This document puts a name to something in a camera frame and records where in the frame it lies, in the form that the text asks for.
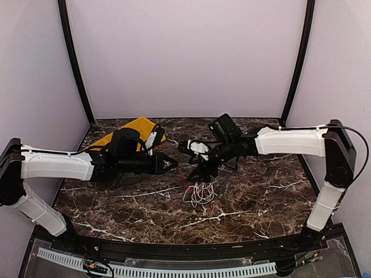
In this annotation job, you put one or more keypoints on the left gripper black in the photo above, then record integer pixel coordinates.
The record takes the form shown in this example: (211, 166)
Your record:
(159, 160)

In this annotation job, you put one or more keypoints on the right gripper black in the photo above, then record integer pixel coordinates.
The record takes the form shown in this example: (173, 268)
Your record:
(200, 169)

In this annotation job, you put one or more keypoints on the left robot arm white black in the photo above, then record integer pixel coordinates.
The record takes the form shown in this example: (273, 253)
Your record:
(126, 152)

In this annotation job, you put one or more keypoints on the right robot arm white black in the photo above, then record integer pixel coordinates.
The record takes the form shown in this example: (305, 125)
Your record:
(330, 142)

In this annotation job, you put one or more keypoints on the middle yellow plastic bin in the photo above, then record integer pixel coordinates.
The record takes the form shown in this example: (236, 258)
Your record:
(127, 127)

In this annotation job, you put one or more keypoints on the yellow plastic bin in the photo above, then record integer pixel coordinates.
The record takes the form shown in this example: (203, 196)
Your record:
(127, 127)
(149, 126)
(98, 144)

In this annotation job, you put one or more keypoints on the right yellow plastic bin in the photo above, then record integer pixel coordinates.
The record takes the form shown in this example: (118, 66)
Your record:
(149, 126)

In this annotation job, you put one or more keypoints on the left yellow plastic bin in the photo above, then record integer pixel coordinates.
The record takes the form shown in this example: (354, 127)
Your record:
(98, 144)

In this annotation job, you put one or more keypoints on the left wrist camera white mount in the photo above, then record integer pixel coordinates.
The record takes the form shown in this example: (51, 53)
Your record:
(154, 139)

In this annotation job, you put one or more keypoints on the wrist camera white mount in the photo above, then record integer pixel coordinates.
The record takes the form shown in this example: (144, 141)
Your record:
(194, 148)
(154, 139)

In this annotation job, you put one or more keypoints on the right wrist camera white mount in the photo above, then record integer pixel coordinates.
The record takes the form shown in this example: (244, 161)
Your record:
(194, 148)

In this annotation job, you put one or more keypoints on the black front rail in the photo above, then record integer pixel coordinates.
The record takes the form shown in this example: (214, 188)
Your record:
(281, 249)

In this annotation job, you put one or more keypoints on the small circuit board with wires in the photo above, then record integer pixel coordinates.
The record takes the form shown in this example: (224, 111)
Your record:
(92, 267)

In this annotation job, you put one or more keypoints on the left black frame post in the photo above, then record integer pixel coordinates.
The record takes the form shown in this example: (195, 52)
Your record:
(72, 55)

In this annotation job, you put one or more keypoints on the black frame post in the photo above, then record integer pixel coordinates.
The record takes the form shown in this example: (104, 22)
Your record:
(301, 54)
(72, 55)

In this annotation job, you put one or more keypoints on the right black frame post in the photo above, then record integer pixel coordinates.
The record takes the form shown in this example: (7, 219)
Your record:
(301, 54)

